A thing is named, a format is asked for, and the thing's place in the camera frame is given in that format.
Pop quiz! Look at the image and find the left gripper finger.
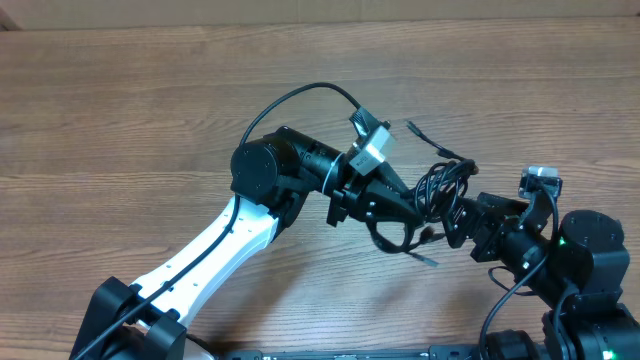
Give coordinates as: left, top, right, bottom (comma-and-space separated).
364, 182, 423, 225
374, 162, 411, 196

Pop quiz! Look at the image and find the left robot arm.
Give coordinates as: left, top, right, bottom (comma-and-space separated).
71, 127, 424, 360

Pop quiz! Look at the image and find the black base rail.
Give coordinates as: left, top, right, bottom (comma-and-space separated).
214, 345, 480, 360

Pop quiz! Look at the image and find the black cable bundle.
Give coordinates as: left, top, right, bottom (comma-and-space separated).
364, 119, 480, 268

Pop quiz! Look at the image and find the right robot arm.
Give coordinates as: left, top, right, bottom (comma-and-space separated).
441, 191, 639, 359

